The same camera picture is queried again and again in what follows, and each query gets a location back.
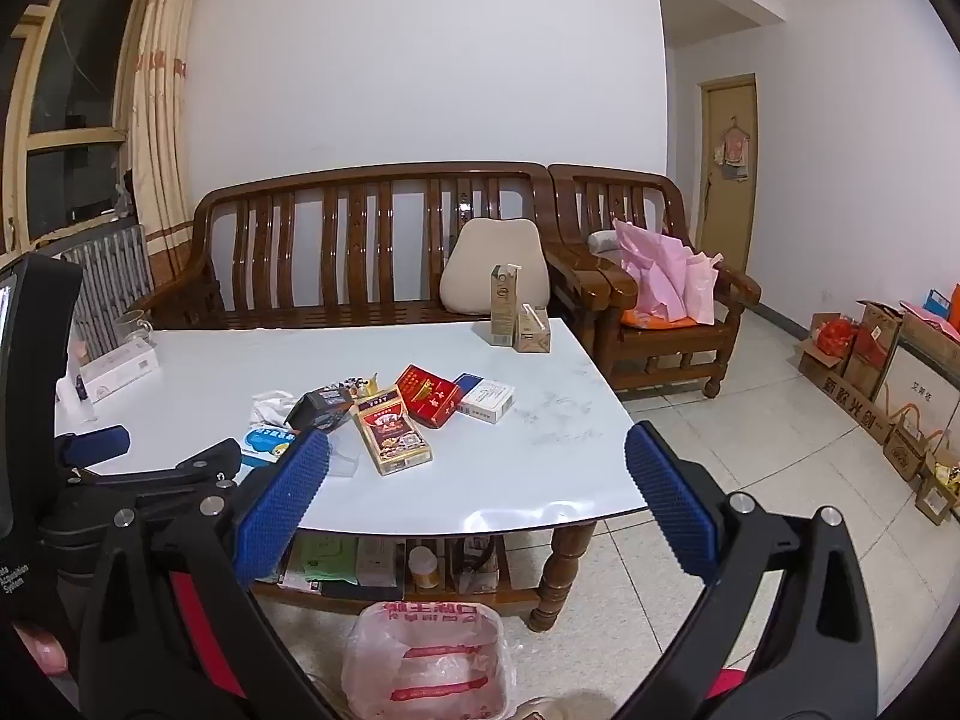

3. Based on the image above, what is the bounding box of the red plastic bag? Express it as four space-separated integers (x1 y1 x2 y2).
816 317 860 361

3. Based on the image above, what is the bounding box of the orange seat cushion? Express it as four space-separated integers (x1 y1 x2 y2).
621 313 702 332

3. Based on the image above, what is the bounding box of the yellow cartoon snack packet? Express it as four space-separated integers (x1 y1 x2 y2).
324 373 380 400

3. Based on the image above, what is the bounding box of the clear plastic bag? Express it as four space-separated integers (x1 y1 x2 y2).
450 536 507 593

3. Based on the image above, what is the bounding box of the white and blue cigarette box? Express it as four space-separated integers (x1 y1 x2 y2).
452 373 517 425

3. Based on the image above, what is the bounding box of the purple and yellow carton box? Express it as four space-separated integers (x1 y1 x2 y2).
351 386 434 476

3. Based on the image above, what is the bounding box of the clear plastic wrapper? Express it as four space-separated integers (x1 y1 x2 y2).
326 431 370 479

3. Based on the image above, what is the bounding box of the brown wooden slatted sofa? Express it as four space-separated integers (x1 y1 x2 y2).
139 161 560 331

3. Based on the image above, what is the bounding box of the beige cushion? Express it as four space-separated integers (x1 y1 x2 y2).
439 217 552 314

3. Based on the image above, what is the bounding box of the beige patterned curtain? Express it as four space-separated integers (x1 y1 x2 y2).
124 0 215 301

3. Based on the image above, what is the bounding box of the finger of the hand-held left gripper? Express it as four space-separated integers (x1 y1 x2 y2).
56 425 131 470
75 441 242 502

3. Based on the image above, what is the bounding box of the yellow jar with white lid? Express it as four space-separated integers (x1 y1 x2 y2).
407 546 443 590

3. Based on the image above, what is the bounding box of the green packet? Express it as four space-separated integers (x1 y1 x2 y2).
289 536 359 584

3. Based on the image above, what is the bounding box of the window with yellow frame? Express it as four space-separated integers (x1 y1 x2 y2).
0 0 155 256

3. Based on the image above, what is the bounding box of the open cardboard box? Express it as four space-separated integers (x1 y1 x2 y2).
796 313 863 392

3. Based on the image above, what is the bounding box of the short beige drink carton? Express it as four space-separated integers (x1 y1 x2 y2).
514 305 552 355

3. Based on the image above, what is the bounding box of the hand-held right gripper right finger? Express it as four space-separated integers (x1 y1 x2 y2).
624 420 878 720

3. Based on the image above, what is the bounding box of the large white cardboard box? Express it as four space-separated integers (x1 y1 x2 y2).
874 311 960 440

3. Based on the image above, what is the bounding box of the brown wooden armchair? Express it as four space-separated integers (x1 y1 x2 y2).
547 163 762 400

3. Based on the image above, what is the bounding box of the yellow wooden door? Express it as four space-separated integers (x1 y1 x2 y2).
699 73 758 275

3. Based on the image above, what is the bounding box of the blue and white packet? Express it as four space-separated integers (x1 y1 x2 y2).
238 425 299 470

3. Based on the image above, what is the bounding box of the small black box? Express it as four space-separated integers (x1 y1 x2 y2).
285 388 355 434

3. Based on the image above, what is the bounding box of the white tissue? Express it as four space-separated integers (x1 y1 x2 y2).
251 390 301 427

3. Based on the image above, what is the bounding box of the pink cloth hanging on door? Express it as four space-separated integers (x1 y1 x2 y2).
712 116 753 182

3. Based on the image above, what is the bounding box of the person's left hand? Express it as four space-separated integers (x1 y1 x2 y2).
15 625 71 678

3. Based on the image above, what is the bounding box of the white top wooden coffee table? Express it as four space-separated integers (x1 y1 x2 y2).
54 317 650 632

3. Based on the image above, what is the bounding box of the gift box with orange handle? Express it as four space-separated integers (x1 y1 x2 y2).
883 403 938 481
915 450 960 526

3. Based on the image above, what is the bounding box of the red cigarette box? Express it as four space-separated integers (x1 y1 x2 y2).
394 364 461 429

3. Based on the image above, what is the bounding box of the beige box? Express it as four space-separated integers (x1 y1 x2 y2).
356 538 406 586

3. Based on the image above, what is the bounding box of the pink plastic bag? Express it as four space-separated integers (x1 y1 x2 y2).
613 219 725 327

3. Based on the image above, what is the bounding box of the small white bottle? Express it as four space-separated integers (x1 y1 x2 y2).
70 371 98 425

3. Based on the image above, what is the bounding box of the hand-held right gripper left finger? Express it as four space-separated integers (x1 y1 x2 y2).
79 429 335 720

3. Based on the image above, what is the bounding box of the white flat box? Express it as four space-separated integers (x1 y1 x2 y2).
77 336 161 400

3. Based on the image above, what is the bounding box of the tall beige drink carton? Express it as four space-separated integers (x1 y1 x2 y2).
490 264 522 346

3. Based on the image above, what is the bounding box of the tall brown cardboard box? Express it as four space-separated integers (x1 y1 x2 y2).
844 300 905 400

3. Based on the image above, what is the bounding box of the grey ribbed radiator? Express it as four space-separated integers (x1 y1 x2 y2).
37 223 155 361

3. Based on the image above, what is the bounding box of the clear glass cup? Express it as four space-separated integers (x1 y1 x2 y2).
115 310 156 352

